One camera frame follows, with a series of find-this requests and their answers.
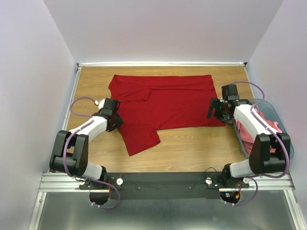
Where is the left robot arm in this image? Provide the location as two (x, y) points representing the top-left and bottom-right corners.
(49, 97), (123, 189)

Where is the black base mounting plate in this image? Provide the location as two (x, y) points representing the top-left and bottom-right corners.
(79, 172), (250, 201)

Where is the translucent blue laundry basket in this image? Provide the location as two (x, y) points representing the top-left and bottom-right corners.
(233, 101), (287, 158)

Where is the pink t-shirt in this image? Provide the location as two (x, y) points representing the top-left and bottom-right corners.
(234, 104), (281, 146)

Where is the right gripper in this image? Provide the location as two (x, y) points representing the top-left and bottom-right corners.
(206, 97), (233, 125)

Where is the dark red t-shirt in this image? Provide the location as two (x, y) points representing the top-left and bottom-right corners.
(109, 75), (225, 156)

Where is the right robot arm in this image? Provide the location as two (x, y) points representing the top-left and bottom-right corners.
(207, 82), (291, 188)

